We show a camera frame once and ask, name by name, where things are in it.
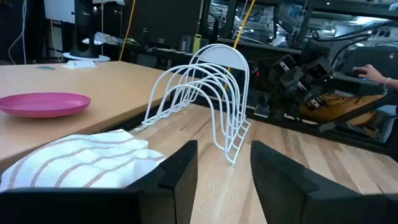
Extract black stand with white base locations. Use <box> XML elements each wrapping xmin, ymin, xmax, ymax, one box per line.
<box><xmin>63</xmin><ymin>0</ymin><xmax>111</xmax><ymax>62</ymax></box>

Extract person's hand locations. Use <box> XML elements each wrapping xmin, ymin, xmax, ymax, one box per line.
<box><xmin>357</xmin><ymin>64</ymin><xmax>388</xmax><ymax>84</ymax></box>

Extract person's forearm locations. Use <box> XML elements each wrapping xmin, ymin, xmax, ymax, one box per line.
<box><xmin>384</xmin><ymin>77</ymin><xmax>398</xmax><ymax>91</ymax></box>

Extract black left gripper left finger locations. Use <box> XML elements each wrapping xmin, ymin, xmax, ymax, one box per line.
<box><xmin>0</xmin><ymin>139</ymin><xmax>199</xmax><ymax>224</ymax></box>

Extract yellow cable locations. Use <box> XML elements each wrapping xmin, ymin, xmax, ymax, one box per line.
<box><xmin>119</xmin><ymin>0</ymin><xmax>137</xmax><ymax>62</ymax></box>
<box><xmin>222</xmin><ymin>0</ymin><xmax>256</xmax><ymax>94</ymax></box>

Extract brown chair seat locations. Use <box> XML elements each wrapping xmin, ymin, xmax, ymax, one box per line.
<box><xmin>298</xmin><ymin>93</ymin><xmax>385</xmax><ymax>126</ymax></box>

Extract white striped dish cloth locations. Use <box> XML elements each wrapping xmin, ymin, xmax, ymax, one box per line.
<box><xmin>0</xmin><ymin>129</ymin><xmax>167</xmax><ymax>190</ymax></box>

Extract white power strip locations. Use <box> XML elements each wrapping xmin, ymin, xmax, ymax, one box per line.
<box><xmin>62</xmin><ymin>60</ymin><xmax>97</xmax><ymax>70</ymax></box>

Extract yellow-green bottle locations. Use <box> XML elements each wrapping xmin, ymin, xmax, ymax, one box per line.
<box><xmin>192</xmin><ymin>34</ymin><xmax>202</xmax><ymax>54</ymax></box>

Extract white cable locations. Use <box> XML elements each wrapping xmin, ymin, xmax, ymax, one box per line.
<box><xmin>7</xmin><ymin>0</ymin><xmax>28</xmax><ymax>65</ymax></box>

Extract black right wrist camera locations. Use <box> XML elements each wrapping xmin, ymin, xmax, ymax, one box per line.
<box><xmin>306</xmin><ymin>58</ymin><xmax>333</xmax><ymax>82</ymax></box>

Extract pink plate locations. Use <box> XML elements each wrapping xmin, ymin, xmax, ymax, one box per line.
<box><xmin>0</xmin><ymin>92</ymin><xmax>91</xmax><ymax>118</ymax></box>

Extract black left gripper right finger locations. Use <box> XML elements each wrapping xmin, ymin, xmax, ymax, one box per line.
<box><xmin>250</xmin><ymin>140</ymin><xmax>398</xmax><ymax>224</ymax></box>

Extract white wire dish rack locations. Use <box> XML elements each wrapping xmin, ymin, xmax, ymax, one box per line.
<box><xmin>135</xmin><ymin>43</ymin><xmax>251</xmax><ymax>166</ymax></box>

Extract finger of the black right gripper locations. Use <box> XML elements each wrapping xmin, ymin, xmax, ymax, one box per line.
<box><xmin>306</xmin><ymin>86</ymin><xmax>329</xmax><ymax>110</ymax></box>
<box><xmin>270</xmin><ymin>54</ymin><xmax>304</xmax><ymax>93</ymax></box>

